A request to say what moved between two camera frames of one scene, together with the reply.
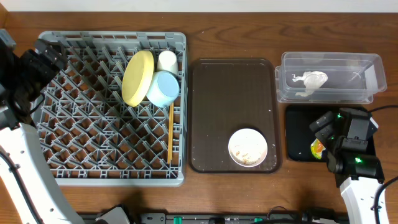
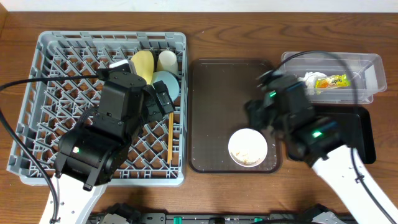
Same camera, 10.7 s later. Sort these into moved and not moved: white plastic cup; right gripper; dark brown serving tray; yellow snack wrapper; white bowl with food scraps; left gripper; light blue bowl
Moved: right gripper; left gripper; yellow snack wrapper
Not moved: dark brown serving tray; white bowl with food scraps; white plastic cup; light blue bowl
